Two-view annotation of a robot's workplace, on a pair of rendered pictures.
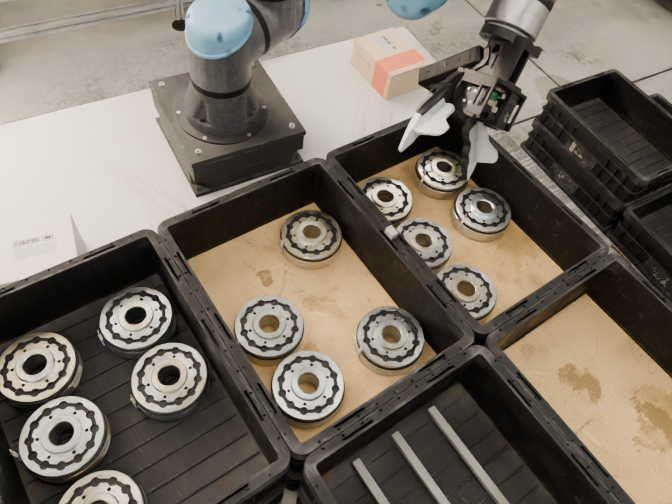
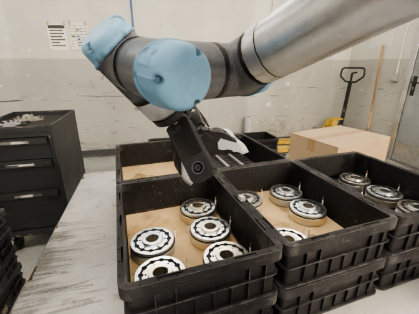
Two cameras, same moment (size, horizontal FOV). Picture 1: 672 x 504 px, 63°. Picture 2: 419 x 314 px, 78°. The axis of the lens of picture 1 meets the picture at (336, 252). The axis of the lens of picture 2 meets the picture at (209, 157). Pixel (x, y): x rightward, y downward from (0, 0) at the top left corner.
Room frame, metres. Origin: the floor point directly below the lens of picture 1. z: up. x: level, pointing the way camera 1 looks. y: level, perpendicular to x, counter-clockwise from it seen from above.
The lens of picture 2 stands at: (1.08, 0.09, 1.25)
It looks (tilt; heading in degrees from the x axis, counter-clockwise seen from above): 20 degrees down; 204
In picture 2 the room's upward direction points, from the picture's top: straight up
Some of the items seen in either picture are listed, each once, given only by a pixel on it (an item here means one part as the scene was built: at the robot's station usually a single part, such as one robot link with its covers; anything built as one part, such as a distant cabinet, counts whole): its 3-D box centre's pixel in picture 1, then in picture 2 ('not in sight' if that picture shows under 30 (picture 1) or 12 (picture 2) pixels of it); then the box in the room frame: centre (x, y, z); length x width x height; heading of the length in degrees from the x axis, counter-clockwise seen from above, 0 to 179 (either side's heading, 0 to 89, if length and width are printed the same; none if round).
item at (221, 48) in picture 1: (222, 40); not in sight; (0.85, 0.28, 0.97); 0.13 x 0.12 x 0.14; 153
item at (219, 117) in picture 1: (221, 92); not in sight; (0.85, 0.29, 0.85); 0.15 x 0.15 x 0.10
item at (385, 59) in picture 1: (389, 63); not in sight; (1.21, -0.04, 0.74); 0.16 x 0.12 x 0.07; 42
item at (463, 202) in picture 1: (483, 209); (152, 240); (0.67, -0.25, 0.86); 0.10 x 0.10 x 0.01
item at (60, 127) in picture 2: not in sight; (43, 176); (-0.04, -1.81, 0.45); 0.60 x 0.45 x 0.90; 38
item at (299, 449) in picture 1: (310, 284); (290, 193); (0.41, 0.03, 0.92); 0.40 x 0.30 x 0.02; 44
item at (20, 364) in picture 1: (35, 365); (418, 207); (0.24, 0.37, 0.86); 0.05 x 0.05 x 0.01
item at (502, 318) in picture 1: (462, 205); (183, 213); (0.62, -0.19, 0.92); 0.40 x 0.30 x 0.02; 44
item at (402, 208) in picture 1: (384, 198); (226, 256); (0.65, -0.07, 0.86); 0.10 x 0.10 x 0.01
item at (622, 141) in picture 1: (591, 172); not in sight; (1.37, -0.77, 0.37); 0.40 x 0.30 x 0.45; 38
